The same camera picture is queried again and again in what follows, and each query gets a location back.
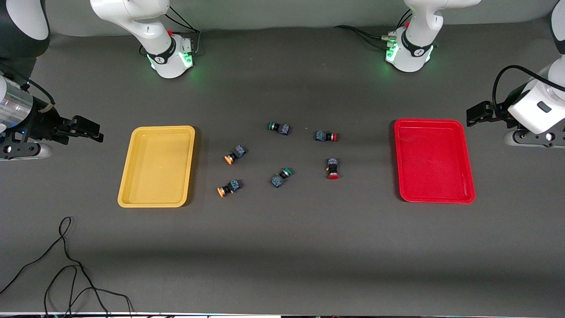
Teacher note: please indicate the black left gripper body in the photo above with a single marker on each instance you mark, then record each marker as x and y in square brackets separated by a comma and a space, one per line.
[498, 114]

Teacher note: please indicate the red plastic tray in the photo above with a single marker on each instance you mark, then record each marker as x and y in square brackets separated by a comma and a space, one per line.
[432, 161]

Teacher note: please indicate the red push button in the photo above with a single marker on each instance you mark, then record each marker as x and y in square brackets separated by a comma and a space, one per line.
[332, 168]
[325, 136]

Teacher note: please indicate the yellow push button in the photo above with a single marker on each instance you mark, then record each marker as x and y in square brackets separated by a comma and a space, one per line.
[236, 154]
[228, 187]

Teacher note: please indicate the green push button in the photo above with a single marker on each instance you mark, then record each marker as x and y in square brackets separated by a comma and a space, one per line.
[281, 177]
[279, 128]

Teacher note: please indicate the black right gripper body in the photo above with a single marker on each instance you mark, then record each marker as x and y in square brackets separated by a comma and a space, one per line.
[45, 122]

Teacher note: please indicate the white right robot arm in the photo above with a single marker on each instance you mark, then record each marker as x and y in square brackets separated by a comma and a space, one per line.
[150, 26]

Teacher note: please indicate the yellow plastic tray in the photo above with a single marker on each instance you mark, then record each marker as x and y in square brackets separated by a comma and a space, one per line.
[156, 168]

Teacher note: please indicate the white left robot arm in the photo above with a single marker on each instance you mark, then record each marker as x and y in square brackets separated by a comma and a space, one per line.
[417, 39]

